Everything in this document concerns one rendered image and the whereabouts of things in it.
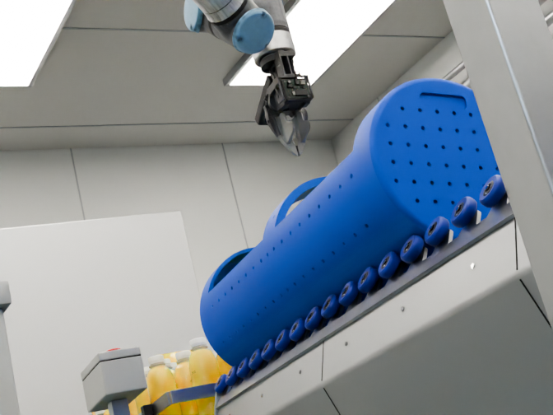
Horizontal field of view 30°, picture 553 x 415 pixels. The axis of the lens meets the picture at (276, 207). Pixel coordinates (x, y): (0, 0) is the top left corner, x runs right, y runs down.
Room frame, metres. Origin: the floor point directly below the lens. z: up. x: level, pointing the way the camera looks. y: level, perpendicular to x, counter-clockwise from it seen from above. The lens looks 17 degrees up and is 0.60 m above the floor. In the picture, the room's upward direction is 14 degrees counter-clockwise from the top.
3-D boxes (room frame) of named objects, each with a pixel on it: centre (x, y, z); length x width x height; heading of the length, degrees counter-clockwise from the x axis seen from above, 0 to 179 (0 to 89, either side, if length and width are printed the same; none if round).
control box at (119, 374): (2.42, 0.48, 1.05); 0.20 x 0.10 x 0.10; 26
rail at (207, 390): (2.43, 0.16, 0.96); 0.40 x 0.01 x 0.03; 116
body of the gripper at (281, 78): (1.96, -0.08, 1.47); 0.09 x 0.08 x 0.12; 26
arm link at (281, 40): (1.97, -0.08, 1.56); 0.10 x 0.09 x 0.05; 116
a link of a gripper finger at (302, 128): (1.97, -0.09, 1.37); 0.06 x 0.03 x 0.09; 26
